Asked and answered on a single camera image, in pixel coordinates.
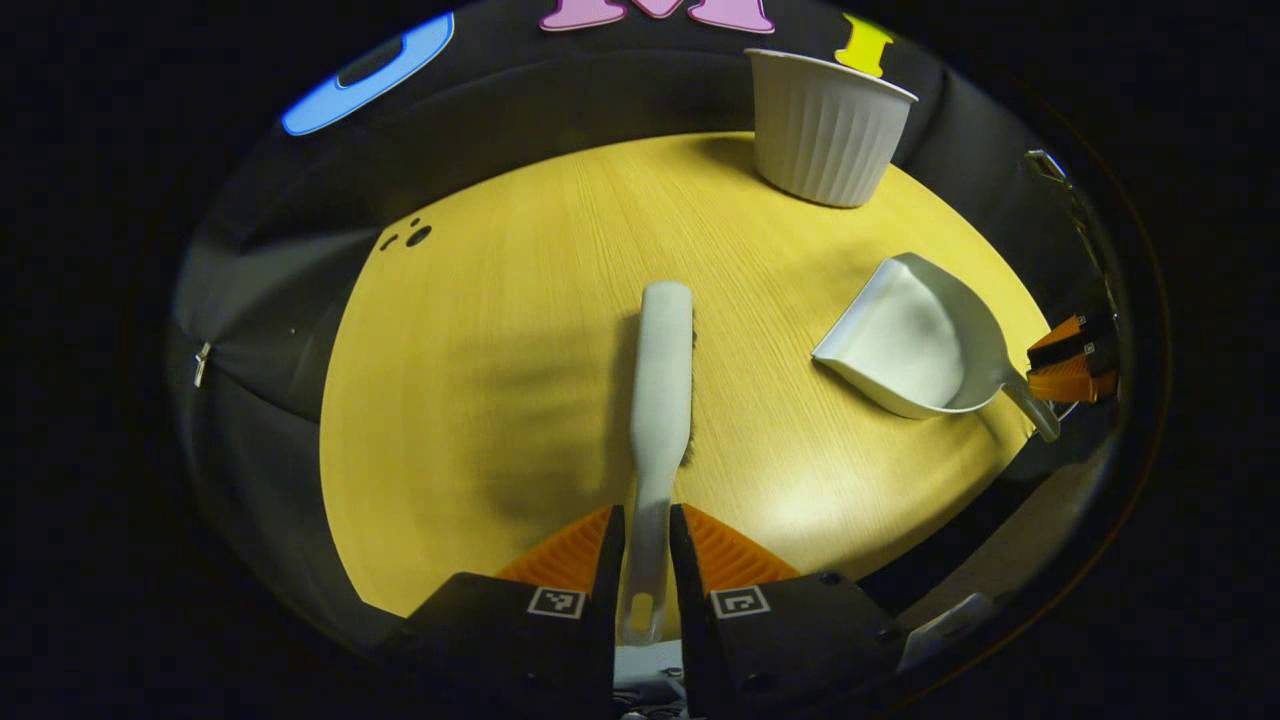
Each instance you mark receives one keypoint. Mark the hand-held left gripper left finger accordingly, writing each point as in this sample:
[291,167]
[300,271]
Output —
[500,640]

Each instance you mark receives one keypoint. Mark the white dustpan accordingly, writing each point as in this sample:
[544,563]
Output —
[900,340]

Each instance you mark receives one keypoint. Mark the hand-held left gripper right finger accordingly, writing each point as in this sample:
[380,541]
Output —
[800,640]

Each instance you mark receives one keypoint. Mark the wooden desktop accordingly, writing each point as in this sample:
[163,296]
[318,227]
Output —
[480,400]

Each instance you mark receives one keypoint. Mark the white ribbed garbage bin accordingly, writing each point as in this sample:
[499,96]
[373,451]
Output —
[825,130]

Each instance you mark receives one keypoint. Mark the small white broom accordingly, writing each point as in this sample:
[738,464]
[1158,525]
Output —
[662,400]

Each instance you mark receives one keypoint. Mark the silver cloth clip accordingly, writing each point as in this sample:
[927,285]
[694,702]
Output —
[1047,165]
[202,363]

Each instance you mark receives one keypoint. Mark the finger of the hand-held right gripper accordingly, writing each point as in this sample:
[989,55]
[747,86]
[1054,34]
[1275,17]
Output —
[1075,340]
[1080,382]

